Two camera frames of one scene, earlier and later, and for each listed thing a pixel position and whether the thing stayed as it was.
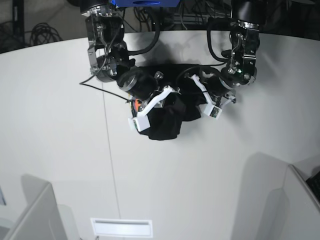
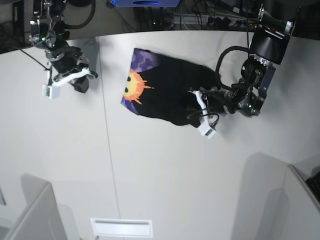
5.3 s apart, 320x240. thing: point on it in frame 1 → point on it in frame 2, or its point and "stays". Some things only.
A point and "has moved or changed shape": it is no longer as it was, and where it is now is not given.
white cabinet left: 43,219 stays
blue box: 146,3 stays
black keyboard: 313,181 stays
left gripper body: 144,85 → 64,61
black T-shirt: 165,121 has moved or changed shape
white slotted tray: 122,227 stays
